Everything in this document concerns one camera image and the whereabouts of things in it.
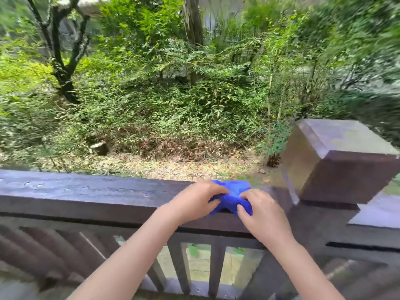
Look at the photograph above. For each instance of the person's right thumb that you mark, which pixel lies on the person's right thumb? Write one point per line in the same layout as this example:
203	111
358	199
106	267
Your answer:
243	212

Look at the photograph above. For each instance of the brown square railing post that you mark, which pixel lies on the brown square railing post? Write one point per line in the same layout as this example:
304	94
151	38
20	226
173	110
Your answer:
337	162

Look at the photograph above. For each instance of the small tree stump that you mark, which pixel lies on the small tree stump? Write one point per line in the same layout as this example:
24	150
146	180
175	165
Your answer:
99	148

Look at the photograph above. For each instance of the blue cleaning cloth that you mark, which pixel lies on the blue cleaning cloth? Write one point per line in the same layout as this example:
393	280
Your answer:
232	196

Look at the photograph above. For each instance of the green bushes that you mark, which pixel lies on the green bushes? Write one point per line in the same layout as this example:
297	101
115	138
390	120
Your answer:
175	90

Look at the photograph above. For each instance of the person's left hand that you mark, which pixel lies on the person's left hand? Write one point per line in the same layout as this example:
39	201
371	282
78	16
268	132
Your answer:
190	201

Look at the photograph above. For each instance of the person's right forearm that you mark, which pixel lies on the person's right forearm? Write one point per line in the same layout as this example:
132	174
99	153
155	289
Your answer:
304	271

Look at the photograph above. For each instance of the dark forked tree trunk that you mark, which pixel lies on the dark forked tree trunk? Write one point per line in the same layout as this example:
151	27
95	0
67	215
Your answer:
62	59

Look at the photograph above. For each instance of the brown wooden railing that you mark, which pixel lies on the brown wooden railing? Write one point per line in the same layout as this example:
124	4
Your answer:
93	199

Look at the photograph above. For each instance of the person's left forearm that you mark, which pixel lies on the person's left forearm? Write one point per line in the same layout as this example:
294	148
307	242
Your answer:
122	262

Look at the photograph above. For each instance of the person's right hand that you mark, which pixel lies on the person's right hand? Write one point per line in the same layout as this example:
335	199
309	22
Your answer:
265	218

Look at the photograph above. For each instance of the straight grey tree trunk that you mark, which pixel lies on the straight grey tree trunk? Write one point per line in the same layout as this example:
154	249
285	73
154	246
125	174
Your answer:
193	28

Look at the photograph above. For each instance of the person's left thumb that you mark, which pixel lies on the person's left thumb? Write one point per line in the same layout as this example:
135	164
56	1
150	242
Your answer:
214	204

